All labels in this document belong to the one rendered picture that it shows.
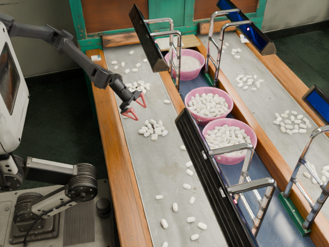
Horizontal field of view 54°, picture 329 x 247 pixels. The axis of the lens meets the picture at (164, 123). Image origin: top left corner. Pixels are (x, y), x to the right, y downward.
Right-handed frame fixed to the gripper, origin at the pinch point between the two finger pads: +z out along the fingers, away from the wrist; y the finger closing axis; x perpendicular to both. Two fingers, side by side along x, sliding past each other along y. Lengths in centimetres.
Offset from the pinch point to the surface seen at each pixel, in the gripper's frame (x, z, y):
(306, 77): 13, 128, -200
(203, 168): 40, 11, 36
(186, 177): 10.6, 30.9, 15.8
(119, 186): -7.0, 13.2, 31.8
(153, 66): 10.8, -11.7, -15.6
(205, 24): -1, 6, -107
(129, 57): -40, -11, -66
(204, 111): 8.0, 28.6, -29.9
